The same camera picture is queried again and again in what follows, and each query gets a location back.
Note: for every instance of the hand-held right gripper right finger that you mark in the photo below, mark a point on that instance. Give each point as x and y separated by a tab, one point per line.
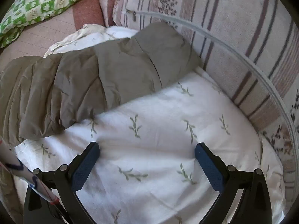
209	165

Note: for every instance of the green checked quilt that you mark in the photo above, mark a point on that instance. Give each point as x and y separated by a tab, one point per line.
37	7

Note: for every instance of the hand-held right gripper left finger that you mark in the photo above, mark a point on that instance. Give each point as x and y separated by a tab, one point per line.
85	165

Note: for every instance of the pink bed sheet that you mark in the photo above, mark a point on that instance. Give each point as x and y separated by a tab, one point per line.
39	37

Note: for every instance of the white leaf-print duvet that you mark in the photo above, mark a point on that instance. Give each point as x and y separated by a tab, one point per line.
161	126

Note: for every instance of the grey quilted puffer jacket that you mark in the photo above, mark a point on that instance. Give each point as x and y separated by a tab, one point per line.
81	81

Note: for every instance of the striped floral zippered cushion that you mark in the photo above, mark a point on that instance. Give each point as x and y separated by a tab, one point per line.
233	28

